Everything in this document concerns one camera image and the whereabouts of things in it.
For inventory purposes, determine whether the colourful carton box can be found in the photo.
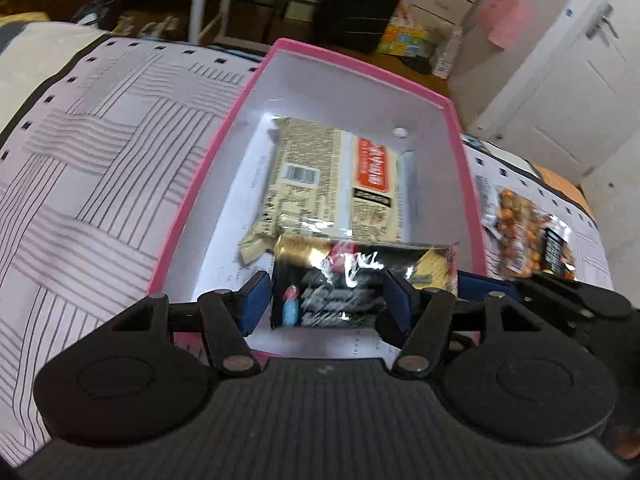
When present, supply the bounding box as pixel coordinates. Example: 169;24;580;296
376;5;442;59

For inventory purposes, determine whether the clear bag of orange snacks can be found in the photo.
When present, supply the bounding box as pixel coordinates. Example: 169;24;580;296
474;174;578;282

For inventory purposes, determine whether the cream quilt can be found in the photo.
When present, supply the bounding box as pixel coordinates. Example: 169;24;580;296
0;21;108;133

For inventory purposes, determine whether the pink cardboard box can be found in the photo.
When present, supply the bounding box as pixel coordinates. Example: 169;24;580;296
147;39;488;361

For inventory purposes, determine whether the black floor bag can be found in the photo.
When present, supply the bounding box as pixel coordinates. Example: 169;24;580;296
74;1;122;30

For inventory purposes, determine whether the white door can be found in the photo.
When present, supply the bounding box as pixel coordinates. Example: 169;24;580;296
472;0;640;177

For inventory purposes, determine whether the white overbed table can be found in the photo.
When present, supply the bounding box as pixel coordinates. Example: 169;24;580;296
187;0;273;51

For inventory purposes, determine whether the white standing bag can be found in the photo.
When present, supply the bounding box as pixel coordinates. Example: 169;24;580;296
434;25;464;79

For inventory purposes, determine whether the beige barcode snack packet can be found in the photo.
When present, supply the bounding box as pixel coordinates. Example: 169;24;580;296
239;117;351;266

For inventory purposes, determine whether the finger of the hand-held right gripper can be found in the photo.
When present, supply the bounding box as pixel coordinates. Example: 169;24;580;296
457;271;632;322

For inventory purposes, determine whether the pink hanging bag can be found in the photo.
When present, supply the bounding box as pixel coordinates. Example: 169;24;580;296
475;0;534;51

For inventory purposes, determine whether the orange label snack packet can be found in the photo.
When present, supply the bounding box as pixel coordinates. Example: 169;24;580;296
340;132;416;243

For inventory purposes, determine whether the black shiny snack packet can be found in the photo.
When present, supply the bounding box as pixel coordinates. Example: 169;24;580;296
270;234;460;332

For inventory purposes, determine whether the black suitcase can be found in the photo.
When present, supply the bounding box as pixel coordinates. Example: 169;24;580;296
315;0;412;54

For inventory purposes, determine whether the striped white blanket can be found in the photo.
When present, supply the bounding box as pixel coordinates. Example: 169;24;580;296
0;35;617;466

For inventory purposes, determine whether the orange bedsheet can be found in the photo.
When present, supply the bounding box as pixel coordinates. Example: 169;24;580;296
532;164;587;202

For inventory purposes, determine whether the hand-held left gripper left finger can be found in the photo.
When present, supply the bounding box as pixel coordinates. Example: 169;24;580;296
112;270;273;379

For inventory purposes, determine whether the metal door handle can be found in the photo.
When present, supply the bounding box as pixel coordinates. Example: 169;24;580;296
585;4;620;41

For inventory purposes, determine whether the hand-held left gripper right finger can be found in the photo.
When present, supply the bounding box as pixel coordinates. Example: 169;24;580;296
375;269;546;380

